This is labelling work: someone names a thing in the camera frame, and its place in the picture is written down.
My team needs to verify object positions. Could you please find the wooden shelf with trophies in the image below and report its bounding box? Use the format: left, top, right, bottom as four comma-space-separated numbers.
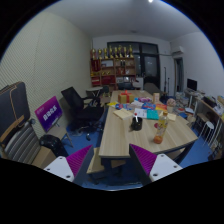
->
90, 45, 136, 89

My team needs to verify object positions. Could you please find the black computer monitor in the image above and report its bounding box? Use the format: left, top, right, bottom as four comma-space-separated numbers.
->
187, 79, 197, 91

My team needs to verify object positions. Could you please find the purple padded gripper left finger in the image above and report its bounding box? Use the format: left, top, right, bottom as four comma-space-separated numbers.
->
44, 145, 94, 183

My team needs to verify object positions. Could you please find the yellow gift box red ribbon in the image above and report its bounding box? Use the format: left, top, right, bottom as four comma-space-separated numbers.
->
118, 91, 134, 104

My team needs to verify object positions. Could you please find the purple sign board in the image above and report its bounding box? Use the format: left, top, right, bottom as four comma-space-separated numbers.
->
35, 96, 62, 132

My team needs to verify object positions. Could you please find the black bag on floor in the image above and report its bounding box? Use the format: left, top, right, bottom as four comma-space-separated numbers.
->
40, 134, 68, 157

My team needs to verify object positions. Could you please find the wooden table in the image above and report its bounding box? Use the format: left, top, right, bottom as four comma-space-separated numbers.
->
98, 89, 199, 159

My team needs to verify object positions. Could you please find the white stool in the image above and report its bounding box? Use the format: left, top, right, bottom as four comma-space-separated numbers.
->
201, 121, 214, 141

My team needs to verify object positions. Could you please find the black folding case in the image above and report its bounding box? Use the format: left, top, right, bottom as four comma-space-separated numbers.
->
0, 82, 30, 141

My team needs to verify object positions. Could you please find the teal book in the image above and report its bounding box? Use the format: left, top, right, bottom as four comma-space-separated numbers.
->
147, 110, 159, 120

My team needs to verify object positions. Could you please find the white air conditioner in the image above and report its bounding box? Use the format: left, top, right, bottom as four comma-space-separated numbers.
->
171, 46, 184, 55

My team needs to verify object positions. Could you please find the plastic bottle with orange liquid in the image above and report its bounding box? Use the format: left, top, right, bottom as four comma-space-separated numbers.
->
153, 111, 168, 144

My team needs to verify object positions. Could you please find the black office chair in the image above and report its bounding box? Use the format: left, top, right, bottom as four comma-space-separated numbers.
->
61, 87, 104, 130

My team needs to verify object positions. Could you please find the black cup on table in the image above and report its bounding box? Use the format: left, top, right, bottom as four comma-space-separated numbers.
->
131, 117, 143, 131

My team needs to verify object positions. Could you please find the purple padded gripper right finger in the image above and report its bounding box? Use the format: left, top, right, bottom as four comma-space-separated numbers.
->
129, 144, 182, 186

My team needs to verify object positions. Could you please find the brown cardboard carton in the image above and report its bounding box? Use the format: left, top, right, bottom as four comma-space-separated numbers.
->
153, 93, 160, 104

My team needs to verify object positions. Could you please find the light wooden box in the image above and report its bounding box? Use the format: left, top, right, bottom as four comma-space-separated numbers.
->
113, 109, 133, 120

